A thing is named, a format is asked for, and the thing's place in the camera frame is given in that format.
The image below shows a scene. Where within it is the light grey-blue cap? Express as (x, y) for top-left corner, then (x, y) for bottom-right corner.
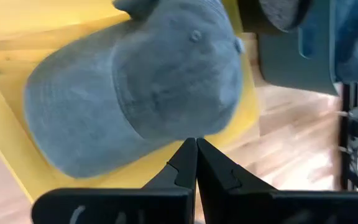
(23, 0), (247, 180)

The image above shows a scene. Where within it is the black plant pot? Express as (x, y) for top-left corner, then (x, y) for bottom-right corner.
(236, 0), (314, 35)

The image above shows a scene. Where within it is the teal plastic bin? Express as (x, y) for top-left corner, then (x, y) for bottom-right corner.
(257, 0), (358, 96)

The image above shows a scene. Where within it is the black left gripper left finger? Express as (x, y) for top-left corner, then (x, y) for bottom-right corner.
(30, 138), (198, 224)

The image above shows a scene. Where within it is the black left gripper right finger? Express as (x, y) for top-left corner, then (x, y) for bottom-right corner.
(196, 137), (358, 224)

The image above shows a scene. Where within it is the dark blue denim cap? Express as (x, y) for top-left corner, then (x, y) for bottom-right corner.
(334, 0), (358, 84)

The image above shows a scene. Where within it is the yellow plastic bin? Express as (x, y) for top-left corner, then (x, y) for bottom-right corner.
(0, 0), (262, 205)

